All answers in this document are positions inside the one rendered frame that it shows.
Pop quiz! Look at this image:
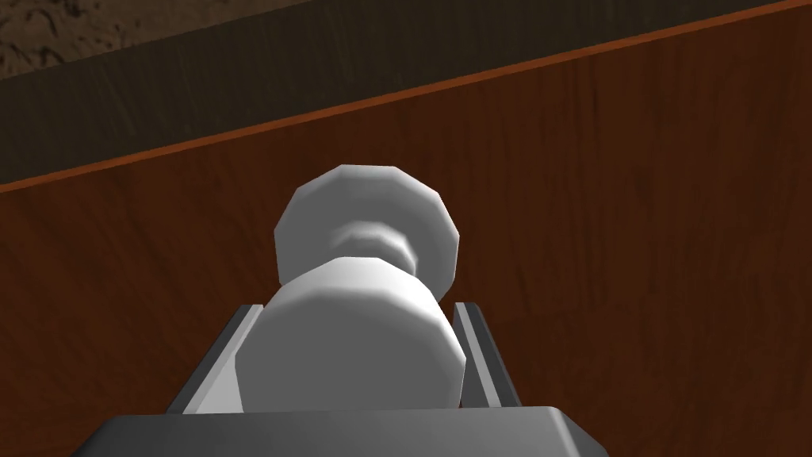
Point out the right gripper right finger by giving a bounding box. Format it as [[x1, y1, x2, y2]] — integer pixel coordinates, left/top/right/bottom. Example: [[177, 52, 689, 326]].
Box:
[[452, 301, 523, 409]]

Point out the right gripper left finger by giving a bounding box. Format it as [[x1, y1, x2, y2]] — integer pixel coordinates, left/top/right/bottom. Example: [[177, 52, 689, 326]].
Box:
[[166, 303, 265, 416]]

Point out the white round door knob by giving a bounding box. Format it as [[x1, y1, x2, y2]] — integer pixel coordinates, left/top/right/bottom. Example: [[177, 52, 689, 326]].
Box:
[[234, 163, 467, 413]]

